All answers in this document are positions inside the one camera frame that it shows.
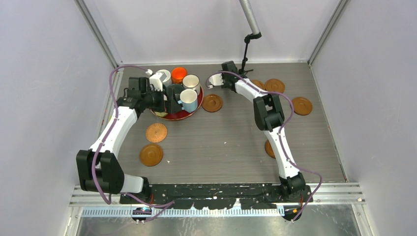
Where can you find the microphone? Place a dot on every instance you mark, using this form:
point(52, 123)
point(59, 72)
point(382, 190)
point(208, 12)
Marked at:
point(256, 33)

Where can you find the white cup brown rim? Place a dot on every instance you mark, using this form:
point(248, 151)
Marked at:
point(192, 82)

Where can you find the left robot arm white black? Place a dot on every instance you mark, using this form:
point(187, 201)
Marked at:
point(98, 167)

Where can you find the woven rattan coaster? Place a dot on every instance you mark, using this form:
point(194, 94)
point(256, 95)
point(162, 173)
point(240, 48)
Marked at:
point(156, 132)

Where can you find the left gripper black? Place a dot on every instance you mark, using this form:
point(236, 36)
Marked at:
point(167, 105)

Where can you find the wooden coaster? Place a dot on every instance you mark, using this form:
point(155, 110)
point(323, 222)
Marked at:
point(275, 85)
point(212, 103)
point(268, 149)
point(260, 85)
point(151, 155)

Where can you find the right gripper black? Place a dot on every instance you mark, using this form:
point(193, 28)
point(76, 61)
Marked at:
point(223, 82)

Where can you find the yellow mug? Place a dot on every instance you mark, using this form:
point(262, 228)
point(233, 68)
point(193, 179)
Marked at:
point(161, 114)

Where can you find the red round tray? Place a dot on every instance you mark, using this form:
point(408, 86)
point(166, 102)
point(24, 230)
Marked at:
point(172, 92)

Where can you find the dark green cup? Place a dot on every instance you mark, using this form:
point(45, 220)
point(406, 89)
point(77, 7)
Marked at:
point(176, 90)

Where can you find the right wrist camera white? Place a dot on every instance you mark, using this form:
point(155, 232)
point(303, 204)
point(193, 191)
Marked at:
point(215, 80)

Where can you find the white cup back left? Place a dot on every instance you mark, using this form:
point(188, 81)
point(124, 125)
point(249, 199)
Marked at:
point(165, 77)

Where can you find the light blue mug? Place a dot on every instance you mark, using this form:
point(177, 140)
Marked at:
point(188, 100)

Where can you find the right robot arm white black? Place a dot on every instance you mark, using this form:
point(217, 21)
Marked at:
point(269, 118)

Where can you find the orange cup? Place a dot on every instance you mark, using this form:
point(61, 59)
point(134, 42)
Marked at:
point(178, 74)

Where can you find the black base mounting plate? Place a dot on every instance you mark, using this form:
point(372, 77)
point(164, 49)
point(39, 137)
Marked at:
point(217, 196)

